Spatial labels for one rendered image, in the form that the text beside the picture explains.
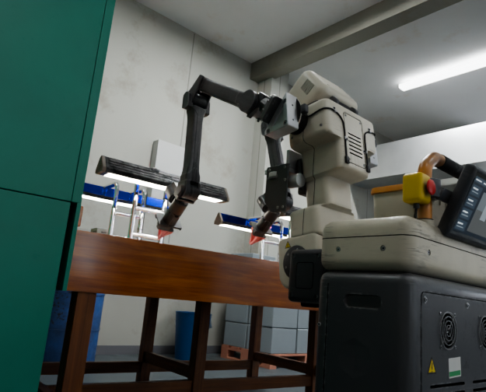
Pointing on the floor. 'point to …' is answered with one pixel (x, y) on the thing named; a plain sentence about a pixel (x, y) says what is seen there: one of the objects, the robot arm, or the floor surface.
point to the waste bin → (184, 334)
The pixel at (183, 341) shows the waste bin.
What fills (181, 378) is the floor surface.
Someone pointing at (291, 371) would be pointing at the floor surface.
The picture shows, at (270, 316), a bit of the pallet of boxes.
